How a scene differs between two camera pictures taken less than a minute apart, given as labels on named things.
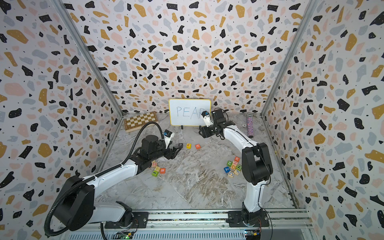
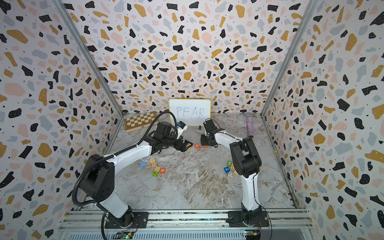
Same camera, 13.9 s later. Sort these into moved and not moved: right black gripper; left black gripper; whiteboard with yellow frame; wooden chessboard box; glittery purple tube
Moved: left black gripper; right black gripper
Not moved: glittery purple tube; whiteboard with yellow frame; wooden chessboard box
